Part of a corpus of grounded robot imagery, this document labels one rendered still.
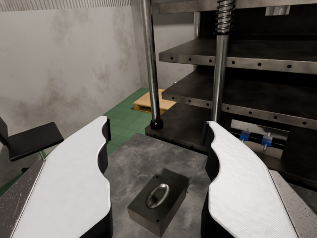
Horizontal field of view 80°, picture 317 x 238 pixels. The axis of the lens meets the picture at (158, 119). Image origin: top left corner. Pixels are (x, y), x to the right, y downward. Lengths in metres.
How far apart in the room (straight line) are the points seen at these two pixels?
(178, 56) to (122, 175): 0.71
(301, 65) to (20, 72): 2.42
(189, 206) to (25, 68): 2.21
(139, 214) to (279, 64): 0.84
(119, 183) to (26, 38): 2.01
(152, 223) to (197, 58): 0.80
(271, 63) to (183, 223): 0.77
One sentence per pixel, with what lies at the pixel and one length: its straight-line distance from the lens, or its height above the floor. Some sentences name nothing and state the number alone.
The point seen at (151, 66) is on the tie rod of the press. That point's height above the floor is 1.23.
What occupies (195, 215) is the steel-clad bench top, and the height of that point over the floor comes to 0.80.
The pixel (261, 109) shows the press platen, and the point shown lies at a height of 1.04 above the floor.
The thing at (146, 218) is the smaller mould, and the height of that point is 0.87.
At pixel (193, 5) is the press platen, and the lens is 1.10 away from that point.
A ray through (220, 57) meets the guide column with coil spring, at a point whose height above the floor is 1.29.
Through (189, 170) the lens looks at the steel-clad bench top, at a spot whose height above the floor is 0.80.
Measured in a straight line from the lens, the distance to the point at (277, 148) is 1.18.
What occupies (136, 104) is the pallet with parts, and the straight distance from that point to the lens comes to 3.30.
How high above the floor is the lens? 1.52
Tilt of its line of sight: 30 degrees down
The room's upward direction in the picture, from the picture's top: 5 degrees counter-clockwise
